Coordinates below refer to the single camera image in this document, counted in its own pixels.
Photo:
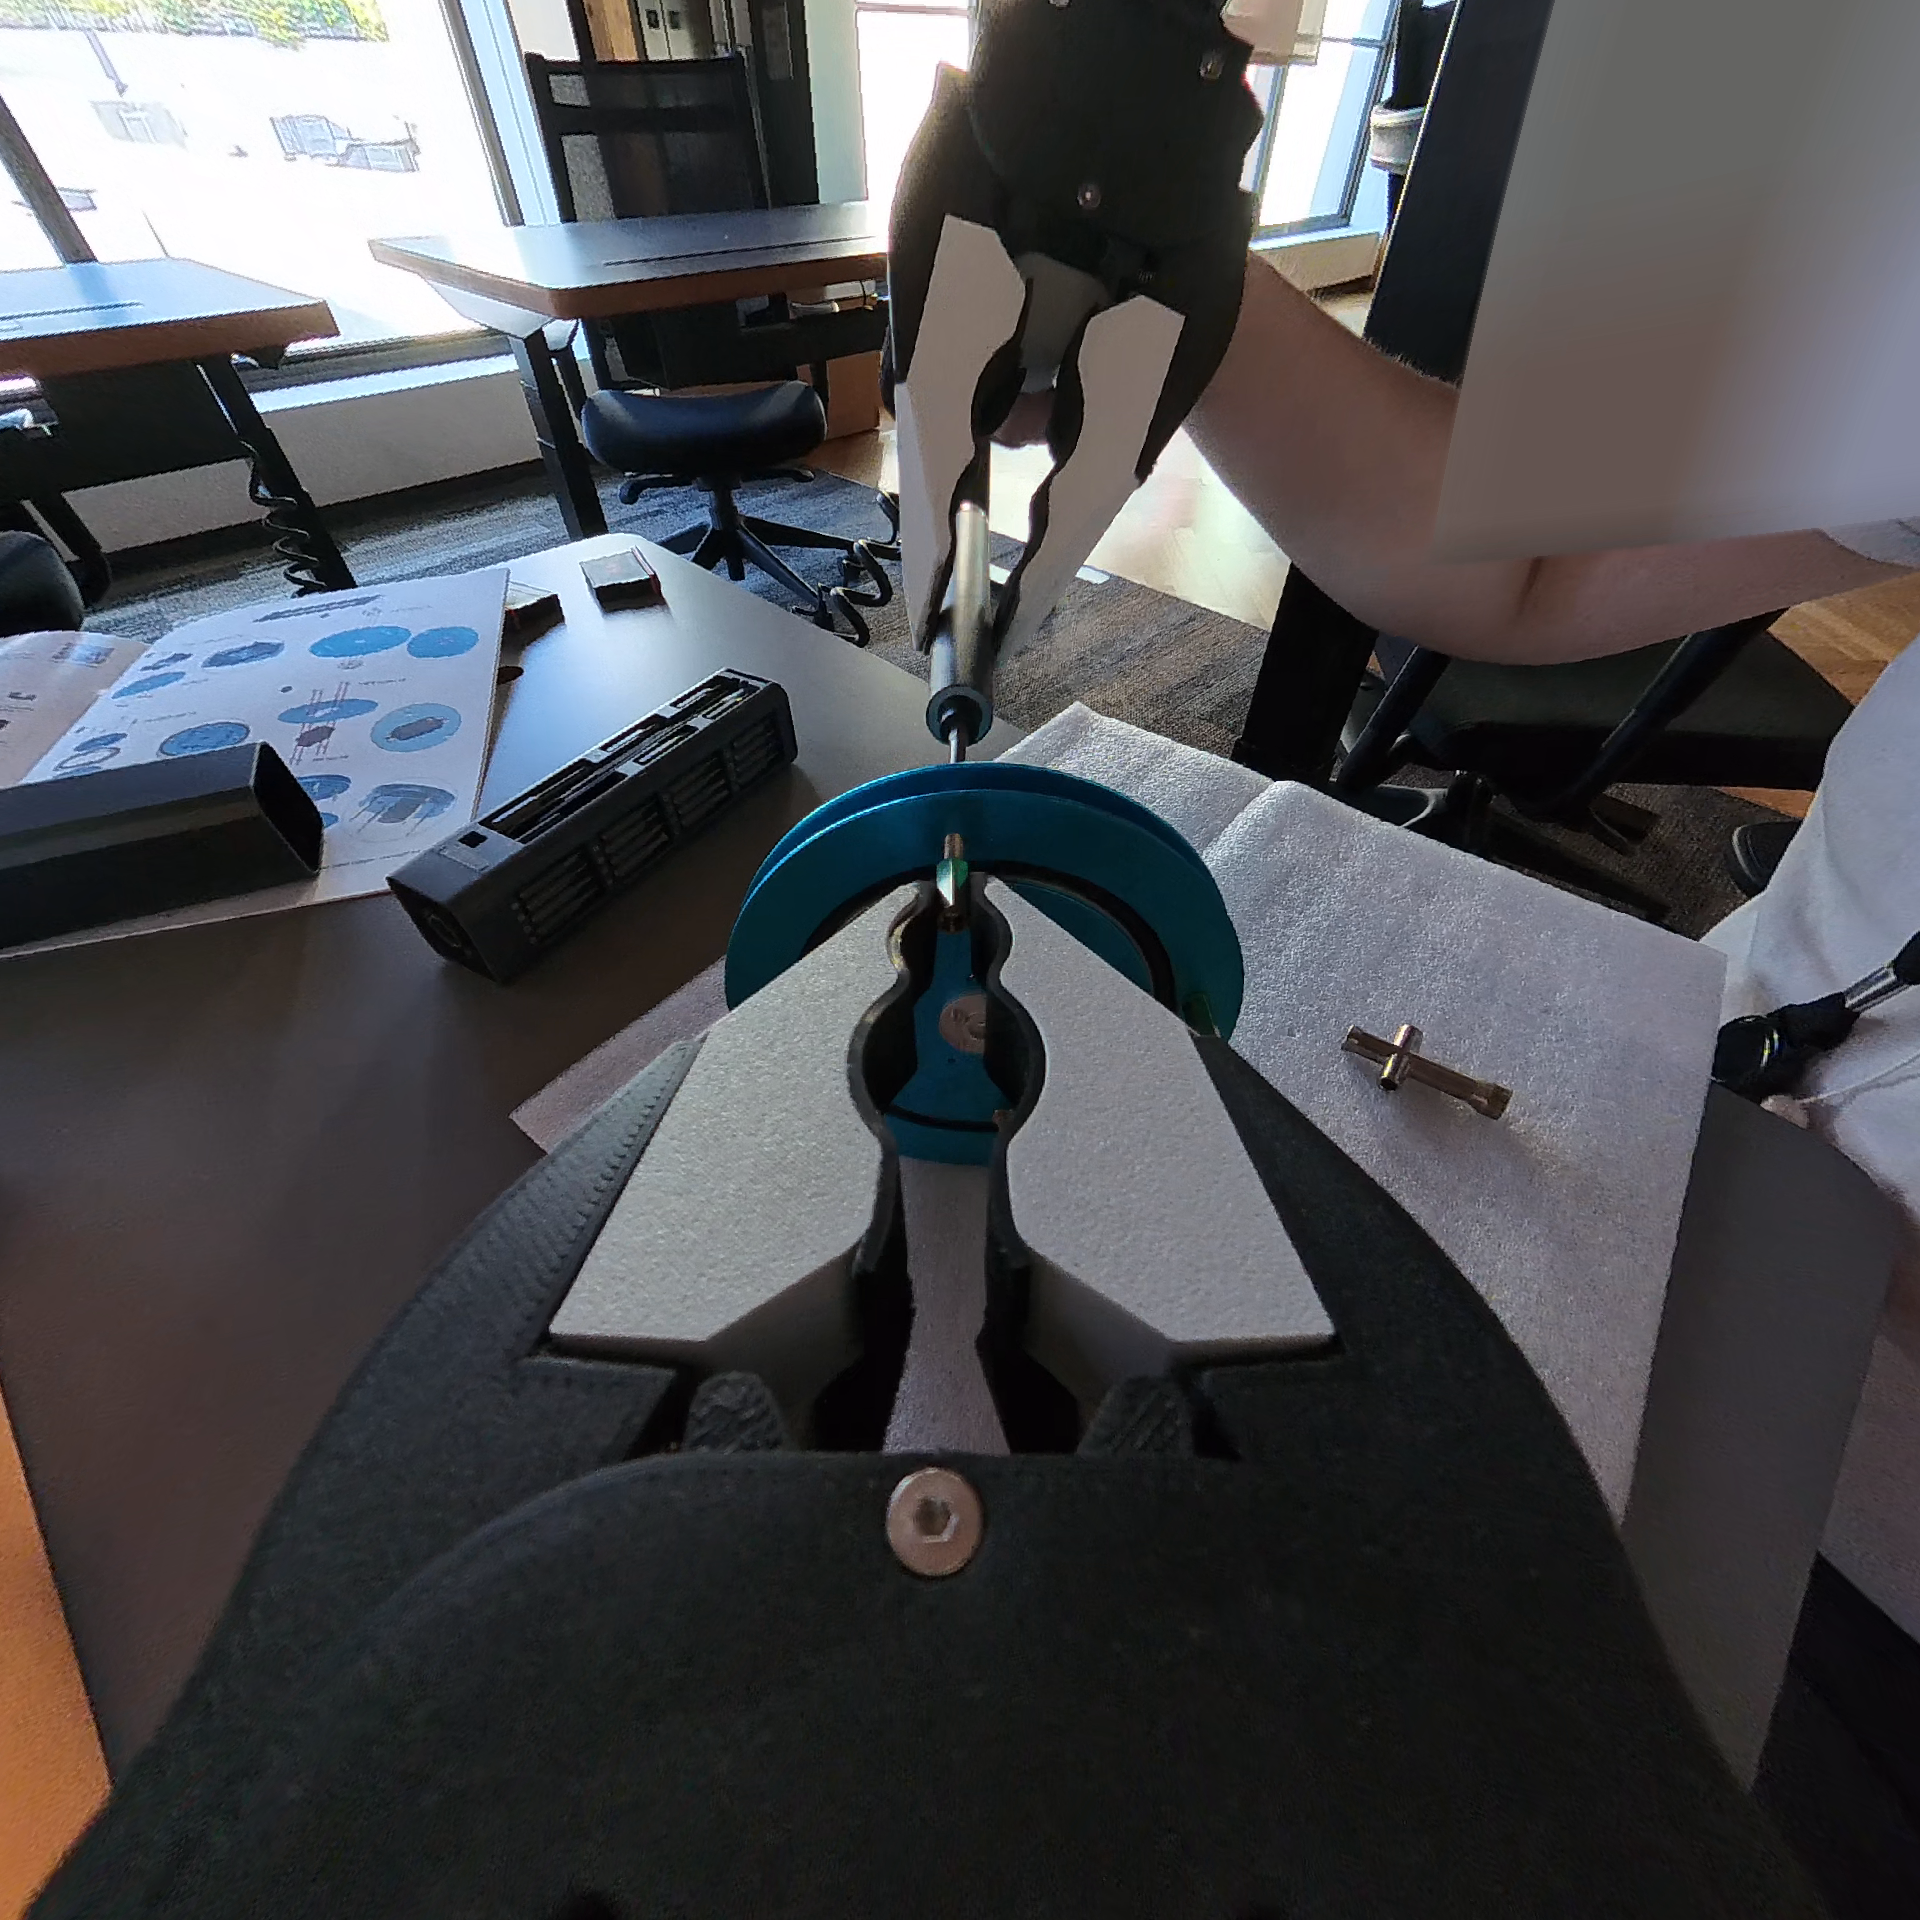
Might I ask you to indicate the white instruction booklet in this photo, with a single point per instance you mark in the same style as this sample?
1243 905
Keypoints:
59 697

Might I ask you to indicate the small black box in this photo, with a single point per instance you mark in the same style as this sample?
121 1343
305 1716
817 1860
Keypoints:
622 577
534 614

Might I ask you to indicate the blue metal wheel assembly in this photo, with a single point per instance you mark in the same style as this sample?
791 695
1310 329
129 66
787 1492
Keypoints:
1049 825

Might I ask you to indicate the white foam sheet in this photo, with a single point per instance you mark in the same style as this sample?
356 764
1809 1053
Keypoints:
1424 901

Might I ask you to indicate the black saddle stool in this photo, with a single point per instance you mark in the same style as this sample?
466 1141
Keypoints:
697 425

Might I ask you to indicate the person's right forearm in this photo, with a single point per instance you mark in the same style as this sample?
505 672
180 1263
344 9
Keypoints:
1348 480

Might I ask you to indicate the black office chair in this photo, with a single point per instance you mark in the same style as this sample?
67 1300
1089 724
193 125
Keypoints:
36 586
1546 721

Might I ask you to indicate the person's white shirt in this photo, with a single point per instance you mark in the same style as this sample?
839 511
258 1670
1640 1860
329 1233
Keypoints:
1828 839

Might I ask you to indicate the grey electric screwdriver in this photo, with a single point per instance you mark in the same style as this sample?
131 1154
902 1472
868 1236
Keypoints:
968 599

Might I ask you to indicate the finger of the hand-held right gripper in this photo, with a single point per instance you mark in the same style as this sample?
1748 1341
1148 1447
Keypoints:
954 360
1124 421

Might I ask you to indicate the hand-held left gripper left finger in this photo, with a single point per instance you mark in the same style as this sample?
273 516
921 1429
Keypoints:
720 1200

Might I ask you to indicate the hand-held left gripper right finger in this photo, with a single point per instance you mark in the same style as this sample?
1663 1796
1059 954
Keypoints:
1171 1200

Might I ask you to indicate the person's dark pants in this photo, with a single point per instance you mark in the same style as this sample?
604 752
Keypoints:
1851 1769

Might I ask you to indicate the dark grey desk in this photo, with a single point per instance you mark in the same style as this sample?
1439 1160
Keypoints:
224 1109

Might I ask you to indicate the black rectangular sleeve case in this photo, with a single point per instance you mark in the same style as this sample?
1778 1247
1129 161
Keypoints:
150 839

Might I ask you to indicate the instruction sheet with blue circles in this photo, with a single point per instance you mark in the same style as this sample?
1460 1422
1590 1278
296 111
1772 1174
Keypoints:
399 676

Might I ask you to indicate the metal cross wrench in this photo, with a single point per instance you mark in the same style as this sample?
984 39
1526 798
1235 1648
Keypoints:
1424 1068

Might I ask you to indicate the black high-back chair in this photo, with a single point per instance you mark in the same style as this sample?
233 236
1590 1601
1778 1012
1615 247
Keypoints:
644 142

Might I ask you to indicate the orange cardboard box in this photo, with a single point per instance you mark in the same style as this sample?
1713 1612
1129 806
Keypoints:
32 1681

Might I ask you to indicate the black screwdriver bit holder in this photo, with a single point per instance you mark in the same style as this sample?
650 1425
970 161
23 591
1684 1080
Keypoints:
599 856

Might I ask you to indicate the black desk leg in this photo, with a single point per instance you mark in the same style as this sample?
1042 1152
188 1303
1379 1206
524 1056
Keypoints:
1464 182

